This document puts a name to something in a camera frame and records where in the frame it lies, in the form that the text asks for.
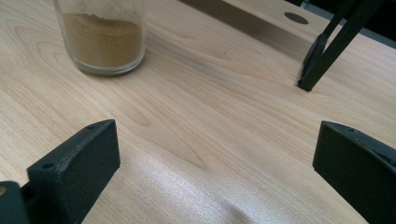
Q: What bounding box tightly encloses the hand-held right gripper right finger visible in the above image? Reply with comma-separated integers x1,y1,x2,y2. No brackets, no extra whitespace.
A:
312,120,396,224

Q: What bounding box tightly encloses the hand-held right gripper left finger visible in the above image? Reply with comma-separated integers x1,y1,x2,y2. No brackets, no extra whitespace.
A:
26,119,121,224

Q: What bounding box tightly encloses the black two-tier shelf rack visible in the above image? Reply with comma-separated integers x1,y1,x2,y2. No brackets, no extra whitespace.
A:
297,0,387,92

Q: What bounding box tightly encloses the white cup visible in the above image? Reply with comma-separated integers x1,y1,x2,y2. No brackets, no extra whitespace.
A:
52,0,148,77

